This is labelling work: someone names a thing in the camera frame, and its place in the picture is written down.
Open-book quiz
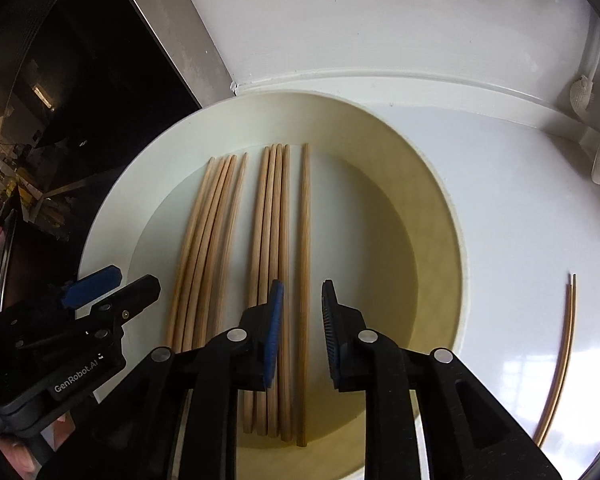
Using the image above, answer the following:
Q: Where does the person's left hand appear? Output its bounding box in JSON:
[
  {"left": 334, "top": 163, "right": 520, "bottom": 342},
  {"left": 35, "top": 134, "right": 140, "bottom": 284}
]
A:
[{"left": 0, "top": 406, "right": 79, "bottom": 480}]

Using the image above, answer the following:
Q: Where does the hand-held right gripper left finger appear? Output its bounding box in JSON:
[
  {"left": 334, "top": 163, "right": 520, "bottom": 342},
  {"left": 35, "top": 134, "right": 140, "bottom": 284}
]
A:
[{"left": 37, "top": 280, "right": 286, "bottom": 480}]

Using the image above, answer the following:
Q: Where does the round white plate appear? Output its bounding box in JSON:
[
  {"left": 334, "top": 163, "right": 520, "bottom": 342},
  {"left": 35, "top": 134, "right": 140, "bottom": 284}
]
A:
[{"left": 77, "top": 91, "right": 468, "bottom": 480}]

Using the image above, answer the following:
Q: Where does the slim bamboo chopstick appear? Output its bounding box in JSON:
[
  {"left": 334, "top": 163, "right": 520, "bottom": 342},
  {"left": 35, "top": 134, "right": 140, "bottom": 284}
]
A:
[
  {"left": 532, "top": 273, "right": 574, "bottom": 445},
  {"left": 295, "top": 142, "right": 312, "bottom": 448}
]

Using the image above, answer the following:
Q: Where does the brushed metal trim strip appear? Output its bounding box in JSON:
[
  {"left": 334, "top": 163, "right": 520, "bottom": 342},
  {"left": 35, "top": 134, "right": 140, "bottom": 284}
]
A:
[{"left": 107, "top": 0, "right": 232, "bottom": 109}]

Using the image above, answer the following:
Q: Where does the row of bamboo chopsticks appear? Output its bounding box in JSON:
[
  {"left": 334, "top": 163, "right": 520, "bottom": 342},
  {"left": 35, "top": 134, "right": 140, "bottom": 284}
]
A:
[{"left": 165, "top": 143, "right": 295, "bottom": 442}]

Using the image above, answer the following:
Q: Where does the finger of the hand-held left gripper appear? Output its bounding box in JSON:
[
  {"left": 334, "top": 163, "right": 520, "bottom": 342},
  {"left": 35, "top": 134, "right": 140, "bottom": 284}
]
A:
[
  {"left": 76, "top": 274, "right": 162, "bottom": 335},
  {"left": 0, "top": 264, "right": 122, "bottom": 333}
]

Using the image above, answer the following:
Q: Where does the chopstick pair on table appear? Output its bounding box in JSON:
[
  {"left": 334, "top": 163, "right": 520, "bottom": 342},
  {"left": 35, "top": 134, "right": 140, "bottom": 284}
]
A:
[{"left": 536, "top": 274, "right": 579, "bottom": 448}]

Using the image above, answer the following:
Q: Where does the black glass cooktop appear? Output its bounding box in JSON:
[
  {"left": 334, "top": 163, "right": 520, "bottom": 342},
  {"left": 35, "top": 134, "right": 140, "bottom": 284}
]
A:
[{"left": 0, "top": 0, "right": 203, "bottom": 321}]

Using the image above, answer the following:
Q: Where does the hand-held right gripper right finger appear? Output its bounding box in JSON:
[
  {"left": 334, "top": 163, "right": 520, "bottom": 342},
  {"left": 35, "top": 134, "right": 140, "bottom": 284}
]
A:
[{"left": 321, "top": 279, "right": 563, "bottom": 480}]

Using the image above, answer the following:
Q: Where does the white long-handled spoon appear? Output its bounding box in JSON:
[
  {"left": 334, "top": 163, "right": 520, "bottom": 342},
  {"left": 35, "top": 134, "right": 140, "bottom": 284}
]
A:
[{"left": 569, "top": 20, "right": 600, "bottom": 115}]

